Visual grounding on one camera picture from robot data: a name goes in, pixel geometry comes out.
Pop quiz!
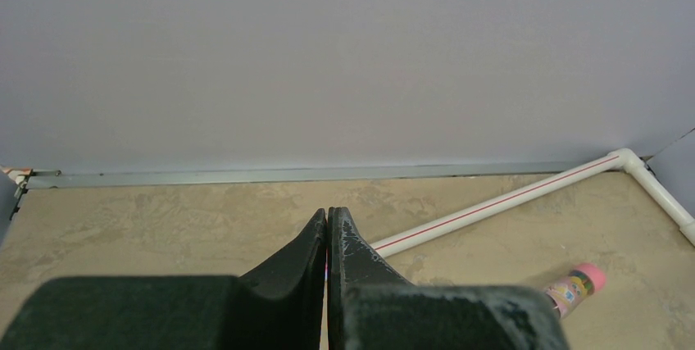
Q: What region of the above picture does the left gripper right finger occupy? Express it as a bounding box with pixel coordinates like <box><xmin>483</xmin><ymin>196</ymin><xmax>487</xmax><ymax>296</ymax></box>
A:
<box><xmin>327</xmin><ymin>207</ymin><xmax>570</xmax><ymax>349</ymax></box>

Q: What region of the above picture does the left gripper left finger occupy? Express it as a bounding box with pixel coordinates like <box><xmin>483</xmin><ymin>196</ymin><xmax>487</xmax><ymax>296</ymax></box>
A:
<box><xmin>1</xmin><ymin>210</ymin><xmax>327</xmax><ymax>349</ymax></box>

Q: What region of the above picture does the white PVC pipe frame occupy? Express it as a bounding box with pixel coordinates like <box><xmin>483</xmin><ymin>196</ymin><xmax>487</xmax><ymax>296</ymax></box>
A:
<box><xmin>372</xmin><ymin>148</ymin><xmax>694</xmax><ymax>257</ymax></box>

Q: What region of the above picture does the pink capped small bottle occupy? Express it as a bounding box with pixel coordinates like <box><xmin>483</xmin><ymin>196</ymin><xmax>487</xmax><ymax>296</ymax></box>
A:
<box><xmin>543</xmin><ymin>262</ymin><xmax>606</xmax><ymax>320</ymax></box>

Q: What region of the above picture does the aluminium table frame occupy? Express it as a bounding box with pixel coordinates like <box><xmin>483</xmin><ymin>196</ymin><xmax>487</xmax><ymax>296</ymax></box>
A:
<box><xmin>7</xmin><ymin>161</ymin><xmax>582</xmax><ymax>221</ymax></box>

